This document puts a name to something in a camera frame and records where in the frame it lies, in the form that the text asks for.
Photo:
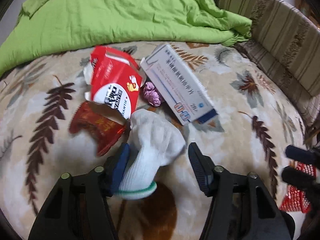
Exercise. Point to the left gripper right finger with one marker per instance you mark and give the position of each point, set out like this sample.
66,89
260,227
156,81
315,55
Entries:
258,216

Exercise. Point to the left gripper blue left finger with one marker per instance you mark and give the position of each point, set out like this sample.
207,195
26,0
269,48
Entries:
77,208

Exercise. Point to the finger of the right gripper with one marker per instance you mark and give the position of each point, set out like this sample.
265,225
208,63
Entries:
299,179
301,155

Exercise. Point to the red crinkled snack wrapper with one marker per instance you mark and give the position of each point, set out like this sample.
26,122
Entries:
105,131

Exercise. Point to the white sock green trim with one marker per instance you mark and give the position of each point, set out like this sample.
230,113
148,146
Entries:
154,142

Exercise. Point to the white blue medicine box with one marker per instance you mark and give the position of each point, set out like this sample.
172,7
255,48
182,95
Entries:
179,87

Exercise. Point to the purple wrapper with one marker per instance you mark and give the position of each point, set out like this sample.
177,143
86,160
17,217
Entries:
152,95

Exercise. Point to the red white torn carton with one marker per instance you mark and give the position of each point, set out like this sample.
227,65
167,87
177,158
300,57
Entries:
114,80

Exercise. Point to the leaf pattern bed blanket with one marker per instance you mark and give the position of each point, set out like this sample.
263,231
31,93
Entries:
255,122

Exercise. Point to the striped floral upper cushion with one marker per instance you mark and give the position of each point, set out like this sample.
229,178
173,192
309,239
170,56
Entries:
286,34

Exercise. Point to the green duvet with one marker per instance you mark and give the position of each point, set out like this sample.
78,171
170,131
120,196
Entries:
46,27

